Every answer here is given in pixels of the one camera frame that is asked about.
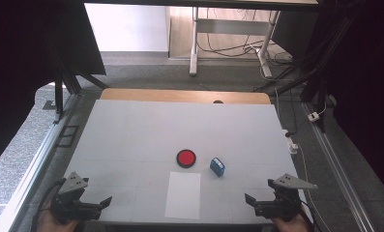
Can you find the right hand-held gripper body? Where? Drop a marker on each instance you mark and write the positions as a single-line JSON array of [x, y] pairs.
[[286, 196]]

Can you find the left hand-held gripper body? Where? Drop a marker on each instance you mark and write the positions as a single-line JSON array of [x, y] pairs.
[[71, 196]]

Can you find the blue stamp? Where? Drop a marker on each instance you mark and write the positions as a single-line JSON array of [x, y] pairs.
[[217, 167]]

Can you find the round red ink pad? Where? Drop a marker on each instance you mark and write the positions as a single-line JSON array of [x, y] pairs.
[[186, 158]]

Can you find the person's right hand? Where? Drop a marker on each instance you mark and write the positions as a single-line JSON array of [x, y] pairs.
[[291, 225]]

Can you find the person's left hand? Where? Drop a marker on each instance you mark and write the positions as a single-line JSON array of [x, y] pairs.
[[52, 225]]

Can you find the white power strip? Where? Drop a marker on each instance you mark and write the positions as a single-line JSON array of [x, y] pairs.
[[290, 141]]

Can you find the white paper sheet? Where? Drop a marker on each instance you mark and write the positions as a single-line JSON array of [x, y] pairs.
[[183, 195]]

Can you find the white table cover board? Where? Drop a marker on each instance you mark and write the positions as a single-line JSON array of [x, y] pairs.
[[141, 135]]

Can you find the small white adapter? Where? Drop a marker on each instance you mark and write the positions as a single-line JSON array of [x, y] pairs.
[[313, 116]]

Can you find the dark table grommet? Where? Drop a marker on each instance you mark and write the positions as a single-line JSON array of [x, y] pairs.
[[218, 101]]

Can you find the wooden table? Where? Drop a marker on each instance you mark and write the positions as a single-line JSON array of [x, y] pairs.
[[180, 96]]

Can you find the black curtain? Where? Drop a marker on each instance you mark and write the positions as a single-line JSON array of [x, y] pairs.
[[363, 80], [18, 64]]

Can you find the aluminium rail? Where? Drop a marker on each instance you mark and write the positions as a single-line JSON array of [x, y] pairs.
[[338, 170], [35, 164]]

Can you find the black frame strut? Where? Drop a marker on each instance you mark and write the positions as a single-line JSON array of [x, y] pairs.
[[59, 96]]

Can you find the white metal desk frame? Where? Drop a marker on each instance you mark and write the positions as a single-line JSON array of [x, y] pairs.
[[231, 27]]

